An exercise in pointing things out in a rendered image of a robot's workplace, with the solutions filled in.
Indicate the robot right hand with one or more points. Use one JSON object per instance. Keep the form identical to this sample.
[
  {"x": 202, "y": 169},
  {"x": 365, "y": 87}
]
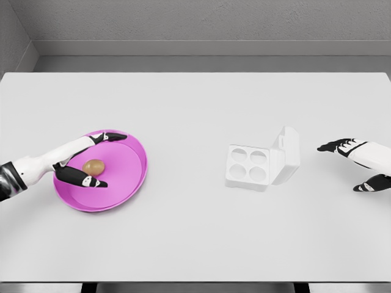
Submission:
[{"x": 366, "y": 151}]

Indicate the white egg box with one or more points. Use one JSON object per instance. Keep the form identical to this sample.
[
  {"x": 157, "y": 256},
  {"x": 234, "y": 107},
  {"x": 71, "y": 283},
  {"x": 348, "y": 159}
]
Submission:
[{"x": 259, "y": 161}]

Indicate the pink round plate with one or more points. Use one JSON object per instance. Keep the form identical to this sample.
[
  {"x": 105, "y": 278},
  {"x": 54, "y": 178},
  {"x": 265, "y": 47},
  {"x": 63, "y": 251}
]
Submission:
[{"x": 122, "y": 171}]

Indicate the brown egg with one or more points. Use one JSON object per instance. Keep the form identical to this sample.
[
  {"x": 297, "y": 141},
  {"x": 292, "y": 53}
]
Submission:
[{"x": 94, "y": 167}]

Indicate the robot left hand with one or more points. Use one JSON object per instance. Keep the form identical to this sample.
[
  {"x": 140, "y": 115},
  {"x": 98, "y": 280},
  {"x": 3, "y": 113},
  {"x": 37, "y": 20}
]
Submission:
[{"x": 71, "y": 148}]

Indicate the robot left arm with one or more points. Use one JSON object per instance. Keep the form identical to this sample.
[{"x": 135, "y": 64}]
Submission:
[{"x": 21, "y": 174}]

